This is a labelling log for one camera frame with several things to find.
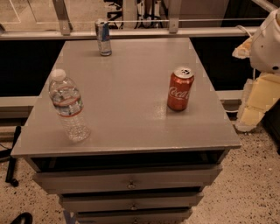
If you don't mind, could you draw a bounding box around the grey drawer cabinet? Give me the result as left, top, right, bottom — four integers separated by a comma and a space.
13, 38, 241, 224

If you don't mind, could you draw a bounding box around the clear plastic water bottle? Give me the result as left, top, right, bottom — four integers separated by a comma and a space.
48, 69, 90, 142

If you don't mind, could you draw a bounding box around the metal window railing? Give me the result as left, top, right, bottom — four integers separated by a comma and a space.
0, 0, 257, 40

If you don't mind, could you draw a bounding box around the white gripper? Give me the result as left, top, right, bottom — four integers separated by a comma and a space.
232, 8, 280, 132

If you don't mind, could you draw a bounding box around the black shoe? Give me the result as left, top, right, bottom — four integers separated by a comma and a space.
10, 213, 33, 224

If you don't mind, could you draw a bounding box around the red cola can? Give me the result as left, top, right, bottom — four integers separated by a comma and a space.
167, 66, 194, 111

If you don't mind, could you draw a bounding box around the blue silver energy drink can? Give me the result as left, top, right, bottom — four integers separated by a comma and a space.
95, 19, 112, 56

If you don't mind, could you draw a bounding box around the white cable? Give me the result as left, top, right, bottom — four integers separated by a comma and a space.
235, 24, 254, 38

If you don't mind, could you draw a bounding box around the black pole stand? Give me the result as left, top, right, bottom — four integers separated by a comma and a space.
5, 126, 21, 187

